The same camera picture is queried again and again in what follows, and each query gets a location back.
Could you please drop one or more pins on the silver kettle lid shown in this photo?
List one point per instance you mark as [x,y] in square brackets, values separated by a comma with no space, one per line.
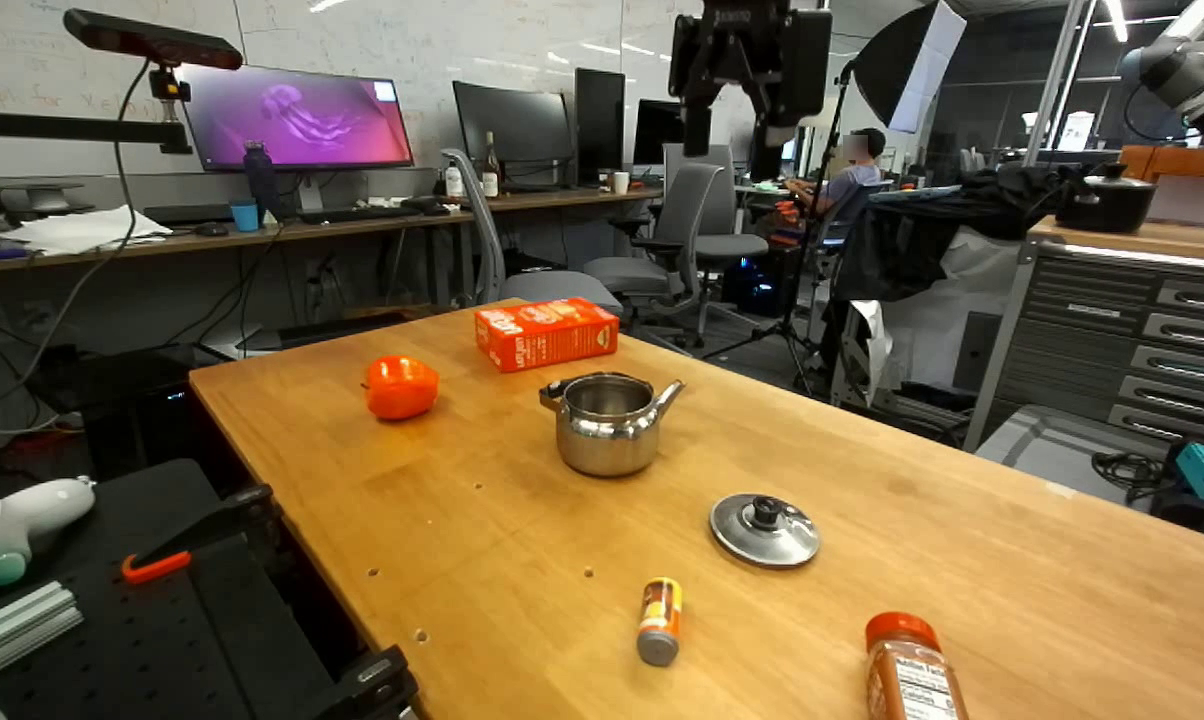
[766,530]

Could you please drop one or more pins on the silver metal kettle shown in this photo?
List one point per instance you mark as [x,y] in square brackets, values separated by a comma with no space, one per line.
[610,422]

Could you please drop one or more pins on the orange cracker box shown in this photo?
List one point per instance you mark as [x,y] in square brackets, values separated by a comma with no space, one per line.
[547,335]

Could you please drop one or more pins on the grey office chair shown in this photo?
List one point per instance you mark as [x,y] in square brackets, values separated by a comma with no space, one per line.
[663,282]

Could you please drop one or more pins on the orange tomato toy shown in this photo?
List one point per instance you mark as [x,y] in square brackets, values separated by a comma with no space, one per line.
[403,386]

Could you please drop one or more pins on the small yellow grey tube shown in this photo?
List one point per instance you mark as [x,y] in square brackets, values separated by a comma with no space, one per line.
[659,631]

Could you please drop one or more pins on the seated person background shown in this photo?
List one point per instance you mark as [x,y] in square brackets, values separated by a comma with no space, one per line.
[838,200]

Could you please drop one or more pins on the purple screen monitor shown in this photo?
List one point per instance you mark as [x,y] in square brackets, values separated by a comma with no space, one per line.
[298,118]

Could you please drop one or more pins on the spice bottle orange cap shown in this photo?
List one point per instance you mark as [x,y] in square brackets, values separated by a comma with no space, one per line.
[908,674]

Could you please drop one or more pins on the grey drawer cabinet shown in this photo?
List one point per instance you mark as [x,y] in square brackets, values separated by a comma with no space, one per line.
[1107,324]

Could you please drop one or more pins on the black pot on cabinet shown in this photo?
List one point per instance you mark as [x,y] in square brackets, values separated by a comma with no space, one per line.
[1107,207]

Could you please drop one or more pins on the orange handled clamp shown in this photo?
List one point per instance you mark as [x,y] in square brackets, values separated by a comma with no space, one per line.
[172,552]

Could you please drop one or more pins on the black camera on boom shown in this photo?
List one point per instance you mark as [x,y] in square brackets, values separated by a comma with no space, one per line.
[152,40]

